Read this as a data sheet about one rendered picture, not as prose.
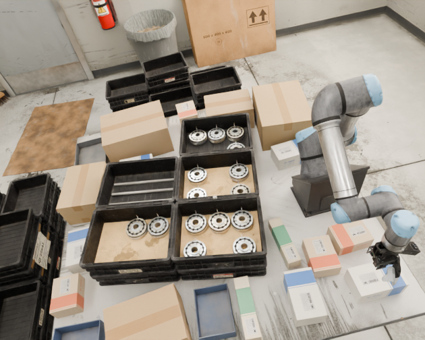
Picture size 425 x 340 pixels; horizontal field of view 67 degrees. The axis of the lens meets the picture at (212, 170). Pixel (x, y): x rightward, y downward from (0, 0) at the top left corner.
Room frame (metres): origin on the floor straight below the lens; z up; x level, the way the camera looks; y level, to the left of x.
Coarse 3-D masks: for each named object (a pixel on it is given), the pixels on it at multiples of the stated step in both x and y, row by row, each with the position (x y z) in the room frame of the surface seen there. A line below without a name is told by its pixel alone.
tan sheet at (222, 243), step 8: (208, 216) 0.88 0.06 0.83; (256, 216) 0.83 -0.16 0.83; (184, 224) 0.86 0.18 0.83; (256, 224) 0.78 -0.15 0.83; (184, 232) 0.82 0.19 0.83; (208, 232) 0.79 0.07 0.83; (232, 232) 0.77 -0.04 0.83; (240, 232) 0.76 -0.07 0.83; (248, 232) 0.75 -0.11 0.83; (256, 232) 0.74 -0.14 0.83; (184, 240) 0.77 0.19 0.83; (200, 240) 0.76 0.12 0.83; (208, 240) 0.75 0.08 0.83; (216, 240) 0.74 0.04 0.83; (224, 240) 0.73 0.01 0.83; (232, 240) 0.72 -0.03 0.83; (256, 240) 0.70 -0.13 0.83; (208, 248) 0.71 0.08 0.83; (216, 248) 0.70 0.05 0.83; (224, 248) 0.69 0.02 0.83; (232, 248) 0.69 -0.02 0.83; (256, 248) 0.66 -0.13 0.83; (184, 256) 0.69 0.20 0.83
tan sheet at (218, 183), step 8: (216, 168) 1.18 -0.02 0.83; (224, 168) 1.16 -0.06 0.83; (248, 168) 1.13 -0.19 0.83; (208, 176) 1.13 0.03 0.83; (216, 176) 1.12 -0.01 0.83; (224, 176) 1.11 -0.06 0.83; (248, 176) 1.08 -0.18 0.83; (184, 184) 1.11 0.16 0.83; (208, 184) 1.07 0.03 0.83; (216, 184) 1.06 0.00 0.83; (224, 184) 1.05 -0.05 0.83; (232, 184) 1.04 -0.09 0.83; (248, 184) 1.02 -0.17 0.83; (184, 192) 1.05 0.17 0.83; (208, 192) 1.02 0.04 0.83; (216, 192) 1.01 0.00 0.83; (224, 192) 1.00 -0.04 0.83
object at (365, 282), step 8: (368, 264) 0.51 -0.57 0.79; (392, 264) 0.49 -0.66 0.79; (352, 272) 0.50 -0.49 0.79; (360, 272) 0.49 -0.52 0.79; (368, 272) 0.48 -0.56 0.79; (376, 272) 0.48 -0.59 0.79; (384, 272) 0.47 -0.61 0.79; (352, 280) 0.47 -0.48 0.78; (360, 280) 0.46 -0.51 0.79; (368, 280) 0.45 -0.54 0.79; (376, 280) 0.45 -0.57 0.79; (400, 280) 0.43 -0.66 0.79; (352, 288) 0.45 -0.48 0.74; (360, 288) 0.43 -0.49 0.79; (368, 288) 0.42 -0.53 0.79; (376, 288) 0.41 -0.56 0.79; (384, 288) 0.41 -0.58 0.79; (392, 288) 0.40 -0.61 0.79; (400, 288) 0.40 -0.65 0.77; (360, 296) 0.40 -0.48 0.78; (368, 296) 0.40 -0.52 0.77; (376, 296) 0.40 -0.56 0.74; (384, 296) 0.40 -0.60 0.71
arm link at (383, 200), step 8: (376, 192) 0.59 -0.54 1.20; (384, 192) 0.58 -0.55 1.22; (392, 192) 0.57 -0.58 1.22; (368, 200) 0.57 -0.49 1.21; (376, 200) 0.56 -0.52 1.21; (384, 200) 0.55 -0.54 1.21; (392, 200) 0.54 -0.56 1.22; (376, 208) 0.54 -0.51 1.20; (384, 208) 0.53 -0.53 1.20; (392, 208) 0.52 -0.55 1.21; (400, 208) 0.51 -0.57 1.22; (376, 216) 0.53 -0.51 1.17; (384, 216) 0.51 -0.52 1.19
